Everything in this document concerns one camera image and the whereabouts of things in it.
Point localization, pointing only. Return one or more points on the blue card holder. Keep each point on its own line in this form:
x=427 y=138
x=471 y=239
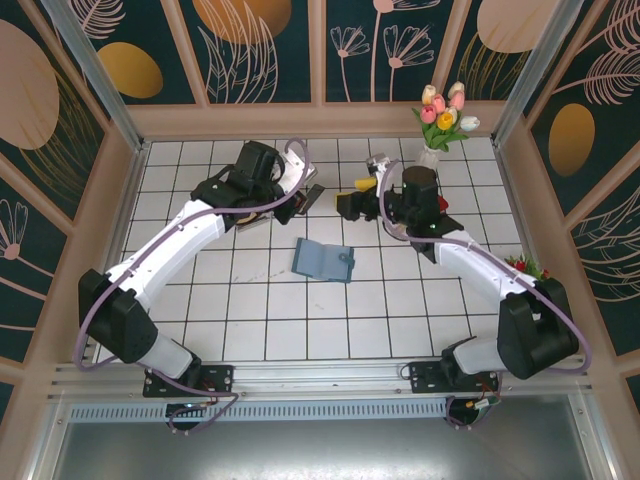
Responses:
x=325 y=260

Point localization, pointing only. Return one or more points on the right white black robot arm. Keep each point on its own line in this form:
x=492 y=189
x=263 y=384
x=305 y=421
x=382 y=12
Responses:
x=470 y=265

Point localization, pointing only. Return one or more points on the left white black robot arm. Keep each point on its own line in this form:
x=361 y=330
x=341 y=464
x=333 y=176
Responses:
x=175 y=245

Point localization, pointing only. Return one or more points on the red toy shovel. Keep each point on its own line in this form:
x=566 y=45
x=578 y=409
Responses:
x=442 y=203

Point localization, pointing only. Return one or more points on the white ribbed vase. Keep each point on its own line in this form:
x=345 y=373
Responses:
x=430 y=159

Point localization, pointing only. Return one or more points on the tulip bouquet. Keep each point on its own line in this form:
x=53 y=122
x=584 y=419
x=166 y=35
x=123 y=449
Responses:
x=442 y=117

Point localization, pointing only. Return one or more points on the small red flower plant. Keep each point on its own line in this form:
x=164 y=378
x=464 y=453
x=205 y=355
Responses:
x=525 y=265

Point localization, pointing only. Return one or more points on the grey metal sheet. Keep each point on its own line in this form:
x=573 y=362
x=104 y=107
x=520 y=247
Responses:
x=320 y=450

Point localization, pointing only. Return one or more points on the aluminium frame rail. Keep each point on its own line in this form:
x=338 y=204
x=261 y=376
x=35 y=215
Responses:
x=325 y=377

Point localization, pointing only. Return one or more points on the aluminium corner post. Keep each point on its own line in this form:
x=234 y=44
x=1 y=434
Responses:
x=540 y=65
x=100 y=75

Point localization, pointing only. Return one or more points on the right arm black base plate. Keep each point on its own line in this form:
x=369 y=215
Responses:
x=425 y=377

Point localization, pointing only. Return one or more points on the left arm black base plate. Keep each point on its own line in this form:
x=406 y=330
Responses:
x=220 y=380

